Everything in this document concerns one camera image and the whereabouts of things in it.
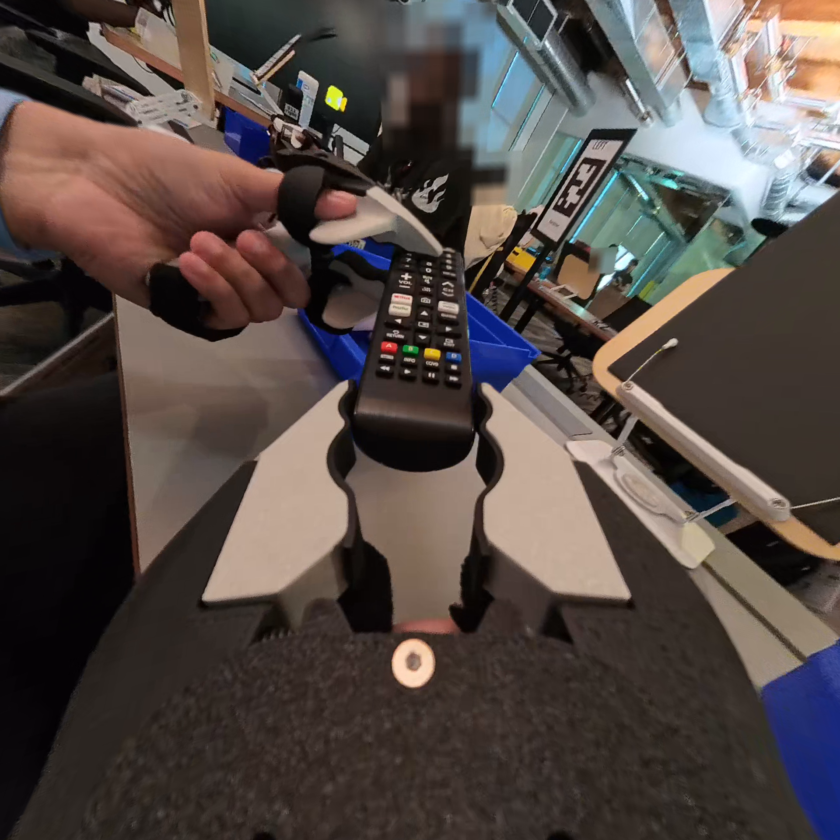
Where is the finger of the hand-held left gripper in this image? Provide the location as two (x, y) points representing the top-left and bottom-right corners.
(308, 185), (445, 258)
(322, 252), (389, 332)

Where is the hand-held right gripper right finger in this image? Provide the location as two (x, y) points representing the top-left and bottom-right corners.
(471, 382), (632, 634)

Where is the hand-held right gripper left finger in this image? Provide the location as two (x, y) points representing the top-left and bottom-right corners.
(202, 381), (362, 630)

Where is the black remote control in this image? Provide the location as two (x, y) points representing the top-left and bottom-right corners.
(352, 248), (476, 473)

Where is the labelled blue plastic bin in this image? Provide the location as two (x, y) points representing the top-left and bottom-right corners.
(297, 238), (540, 396)

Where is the person's left hand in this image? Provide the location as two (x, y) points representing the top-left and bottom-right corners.
(0, 101), (361, 342)

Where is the small blue bin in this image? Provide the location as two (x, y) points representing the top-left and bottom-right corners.
(222, 107), (271, 158)

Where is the beige jacket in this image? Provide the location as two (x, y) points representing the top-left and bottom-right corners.
(465, 203), (521, 265)

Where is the framed marker sign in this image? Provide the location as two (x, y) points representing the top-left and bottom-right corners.
(530, 126), (639, 249)

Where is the wooden board with black mat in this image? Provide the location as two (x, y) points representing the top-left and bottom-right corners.
(592, 193), (840, 562)

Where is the wooden post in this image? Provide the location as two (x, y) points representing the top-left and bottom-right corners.
(171, 0), (219, 124)

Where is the silver ventilation duct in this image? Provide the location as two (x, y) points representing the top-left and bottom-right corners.
(499, 0), (657, 126)

